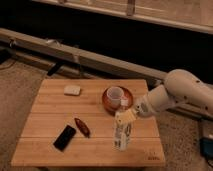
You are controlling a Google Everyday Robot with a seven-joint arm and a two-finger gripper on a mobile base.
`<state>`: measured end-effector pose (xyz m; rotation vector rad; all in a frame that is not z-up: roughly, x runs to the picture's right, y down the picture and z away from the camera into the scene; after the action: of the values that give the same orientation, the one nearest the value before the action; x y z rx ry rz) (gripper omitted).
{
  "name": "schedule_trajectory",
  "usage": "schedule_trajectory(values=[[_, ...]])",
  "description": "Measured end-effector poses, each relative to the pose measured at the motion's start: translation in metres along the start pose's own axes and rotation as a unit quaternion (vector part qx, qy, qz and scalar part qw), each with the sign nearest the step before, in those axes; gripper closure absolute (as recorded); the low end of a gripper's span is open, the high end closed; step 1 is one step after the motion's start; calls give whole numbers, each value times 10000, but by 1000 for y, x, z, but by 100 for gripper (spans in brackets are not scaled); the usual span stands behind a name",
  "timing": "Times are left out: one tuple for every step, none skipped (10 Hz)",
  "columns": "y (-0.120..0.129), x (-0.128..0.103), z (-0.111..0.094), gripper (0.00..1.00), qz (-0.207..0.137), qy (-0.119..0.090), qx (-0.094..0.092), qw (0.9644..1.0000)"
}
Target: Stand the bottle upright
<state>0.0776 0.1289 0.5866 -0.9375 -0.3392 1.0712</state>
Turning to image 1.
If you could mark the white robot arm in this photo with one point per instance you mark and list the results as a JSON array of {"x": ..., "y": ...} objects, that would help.
[{"x": 179, "y": 87}]

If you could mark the blue object on floor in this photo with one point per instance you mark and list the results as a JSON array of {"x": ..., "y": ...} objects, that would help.
[{"x": 206, "y": 148}]

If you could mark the white plastic cup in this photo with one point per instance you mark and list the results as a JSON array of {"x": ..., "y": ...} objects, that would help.
[{"x": 114, "y": 95}]

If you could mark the wooden table board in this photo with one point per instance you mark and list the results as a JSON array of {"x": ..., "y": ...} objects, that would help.
[{"x": 52, "y": 111}]

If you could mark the long grey rail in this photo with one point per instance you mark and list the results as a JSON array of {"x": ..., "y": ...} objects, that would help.
[{"x": 72, "y": 54}]

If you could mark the orange bowl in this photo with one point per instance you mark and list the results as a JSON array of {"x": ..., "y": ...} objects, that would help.
[{"x": 127, "y": 95}]

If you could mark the dark red oblong object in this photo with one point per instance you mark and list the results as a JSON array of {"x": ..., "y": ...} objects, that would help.
[{"x": 82, "y": 127}]

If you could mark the white plastic bottle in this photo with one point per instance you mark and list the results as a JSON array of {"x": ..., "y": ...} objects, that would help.
[{"x": 122, "y": 131}]

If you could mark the black rectangular phone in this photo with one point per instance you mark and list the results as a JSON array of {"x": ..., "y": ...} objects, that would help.
[{"x": 64, "y": 138}]

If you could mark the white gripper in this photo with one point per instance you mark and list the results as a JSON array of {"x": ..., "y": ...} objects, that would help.
[{"x": 145, "y": 106}]

